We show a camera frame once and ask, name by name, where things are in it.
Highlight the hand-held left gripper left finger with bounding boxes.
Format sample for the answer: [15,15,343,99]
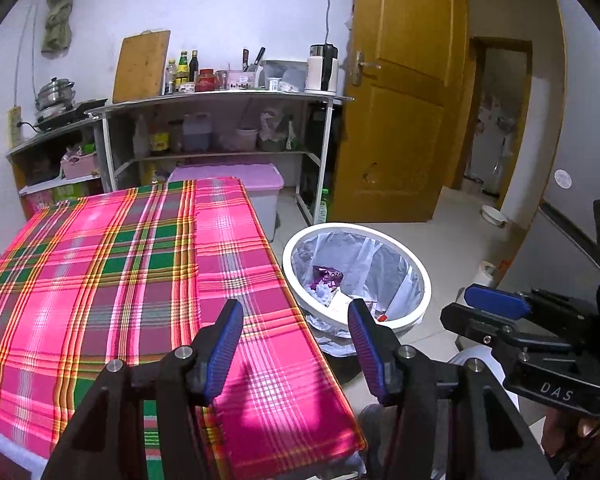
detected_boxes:
[40,298,245,480]

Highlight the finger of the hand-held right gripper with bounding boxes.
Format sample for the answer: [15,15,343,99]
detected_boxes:
[440,301,526,348]
[464,283,533,320]

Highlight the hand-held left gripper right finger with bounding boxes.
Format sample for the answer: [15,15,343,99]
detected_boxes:
[347,298,556,480]

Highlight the purple snack packet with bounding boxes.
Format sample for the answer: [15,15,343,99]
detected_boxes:
[310,265,346,291]

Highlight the clear bin liner bag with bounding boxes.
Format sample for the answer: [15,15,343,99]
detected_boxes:
[290,232,426,356]

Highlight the person's right hand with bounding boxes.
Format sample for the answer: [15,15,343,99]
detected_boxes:
[540,405,600,476]

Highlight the white floor bowl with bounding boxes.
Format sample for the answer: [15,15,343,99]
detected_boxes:
[481,205,508,228]

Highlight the green plastic bottle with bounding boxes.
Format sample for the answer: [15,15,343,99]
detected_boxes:
[312,189,330,225]

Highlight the pink green plaid tablecloth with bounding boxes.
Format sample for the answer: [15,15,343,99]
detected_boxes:
[0,176,368,480]

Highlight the pink-lidded storage box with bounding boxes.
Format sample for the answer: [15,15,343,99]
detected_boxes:
[167,162,285,243]

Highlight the wooden door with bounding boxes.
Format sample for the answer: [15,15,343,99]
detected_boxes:
[332,0,468,225]

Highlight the pink bowl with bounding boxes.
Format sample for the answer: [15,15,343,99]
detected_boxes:
[235,128,259,152]

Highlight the purple plastic jug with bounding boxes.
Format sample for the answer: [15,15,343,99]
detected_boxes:
[182,113,213,152]

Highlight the dark bottle yellow label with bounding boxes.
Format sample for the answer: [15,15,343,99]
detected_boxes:
[149,120,171,155]

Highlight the crumpled plastic bags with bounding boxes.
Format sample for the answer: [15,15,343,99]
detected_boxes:
[258,107,298,152]

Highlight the white plastic bottle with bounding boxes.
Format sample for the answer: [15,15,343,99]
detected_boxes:
[132,115,150,158]

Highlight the pink basket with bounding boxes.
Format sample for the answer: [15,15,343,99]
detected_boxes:
[61,152,100,179]

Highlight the large metal shelf rack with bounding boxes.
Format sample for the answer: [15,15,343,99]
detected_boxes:
[87,91,355,226]

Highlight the pink knife holder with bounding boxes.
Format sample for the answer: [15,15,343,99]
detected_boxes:
[227,71,258,91]

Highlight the small metal shelf unit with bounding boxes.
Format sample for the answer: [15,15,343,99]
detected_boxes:
[5,119,106,211]

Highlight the black induction cooker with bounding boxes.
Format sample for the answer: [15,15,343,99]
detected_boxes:
[32,99,108,131]

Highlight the clear plastic container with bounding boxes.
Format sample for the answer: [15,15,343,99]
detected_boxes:
[260,60,311,93]

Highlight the white black kettle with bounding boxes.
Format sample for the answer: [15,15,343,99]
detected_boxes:
[305,44,340,95]

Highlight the wooden cutting board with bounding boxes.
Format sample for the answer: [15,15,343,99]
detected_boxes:
[111,30,172,104]

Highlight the yellowed power strip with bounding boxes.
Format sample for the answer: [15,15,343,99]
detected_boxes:
[7,106,22,151]

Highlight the steel pot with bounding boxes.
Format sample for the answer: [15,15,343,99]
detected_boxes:
[34,77,76,111]

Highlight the hanging green cloth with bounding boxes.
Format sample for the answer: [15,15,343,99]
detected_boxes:
[41,0,83,55]

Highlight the metal door handle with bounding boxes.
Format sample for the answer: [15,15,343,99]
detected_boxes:
[350,51,382,86]

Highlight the grey power cable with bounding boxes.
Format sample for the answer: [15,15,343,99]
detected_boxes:
[324,0,337,46]
[12,0,41,108]

